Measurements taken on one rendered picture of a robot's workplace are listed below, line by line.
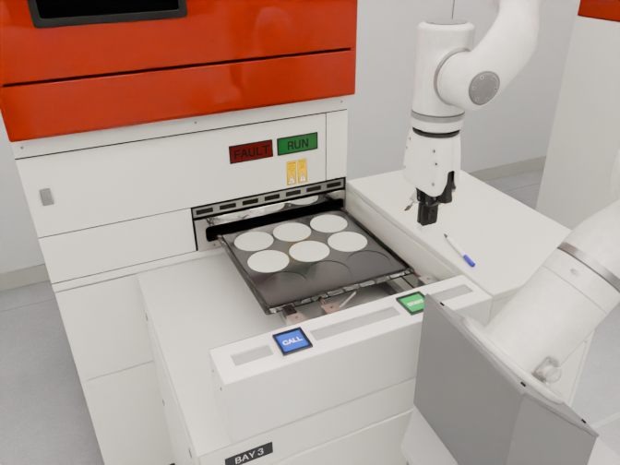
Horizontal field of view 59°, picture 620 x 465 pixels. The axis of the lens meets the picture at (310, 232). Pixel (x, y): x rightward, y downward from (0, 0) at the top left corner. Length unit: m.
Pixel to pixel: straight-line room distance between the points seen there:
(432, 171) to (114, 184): 0.78
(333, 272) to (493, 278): 0.35
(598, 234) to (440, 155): 0.26
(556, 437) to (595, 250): 0.28
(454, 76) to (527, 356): 0.43
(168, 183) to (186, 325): 0.36
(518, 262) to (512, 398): 0.51
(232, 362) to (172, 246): 0.59
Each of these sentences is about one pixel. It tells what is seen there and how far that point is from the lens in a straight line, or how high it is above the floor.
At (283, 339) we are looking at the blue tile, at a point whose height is 0.96.
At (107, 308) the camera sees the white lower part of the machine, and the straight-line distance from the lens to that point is 1.55.
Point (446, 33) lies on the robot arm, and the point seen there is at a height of 1.47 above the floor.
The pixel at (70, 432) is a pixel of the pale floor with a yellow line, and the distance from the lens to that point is 2.31.
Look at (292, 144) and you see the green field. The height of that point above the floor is 1.10.
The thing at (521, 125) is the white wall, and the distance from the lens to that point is 4.18.
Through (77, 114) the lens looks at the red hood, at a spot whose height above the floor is 1.26.
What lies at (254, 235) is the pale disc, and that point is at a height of 0.90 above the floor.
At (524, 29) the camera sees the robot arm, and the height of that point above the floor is 1.48.
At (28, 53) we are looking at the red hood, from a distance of 1.25.
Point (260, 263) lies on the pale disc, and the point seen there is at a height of 0.90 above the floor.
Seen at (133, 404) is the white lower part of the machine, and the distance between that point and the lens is 1.77.
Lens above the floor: 1.60
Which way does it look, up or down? 29 degrees down
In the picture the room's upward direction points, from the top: 1 degrees counter-clockwise
